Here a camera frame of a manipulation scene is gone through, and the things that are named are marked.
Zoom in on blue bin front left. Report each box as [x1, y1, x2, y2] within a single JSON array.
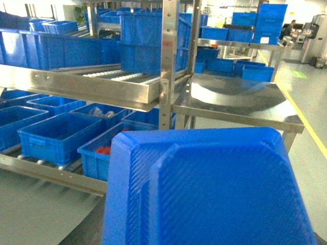
[[17, 113, 105, 166]]

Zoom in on large blue bin upper shelf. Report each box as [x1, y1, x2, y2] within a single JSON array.
[[117, 11, 192, 76]]

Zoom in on clear plastic bags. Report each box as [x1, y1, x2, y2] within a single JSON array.
[[88, 107, 115, 118]]

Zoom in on red bubble wrap bags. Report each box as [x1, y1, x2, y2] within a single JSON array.
[[94, 127, 129, 156]]

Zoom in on steel table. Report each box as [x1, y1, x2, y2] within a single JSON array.
[[172, 73, 305, 151]]

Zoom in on blue bin with red bags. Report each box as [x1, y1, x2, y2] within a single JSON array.
[[77, 122, 153, 181]]

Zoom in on stacked blue crates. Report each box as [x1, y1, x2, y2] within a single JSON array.
[[252, 4, 288, 45]]

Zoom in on steel roller shelf rack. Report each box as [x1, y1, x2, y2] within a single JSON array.
[[1, 1, 202, 197]]

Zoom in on blue plastic block part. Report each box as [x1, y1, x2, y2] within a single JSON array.
[[102, 127, 317, 244]]

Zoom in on blue bin far left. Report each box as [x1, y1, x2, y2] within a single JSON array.
[[1, 106, 51, 152]]

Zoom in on blue bin with clear bags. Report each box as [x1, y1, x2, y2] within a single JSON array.
[[71, 103, 132, 129]]

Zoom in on blue bin back right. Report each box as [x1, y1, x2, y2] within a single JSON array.
[[121, 107, 177, 130]]

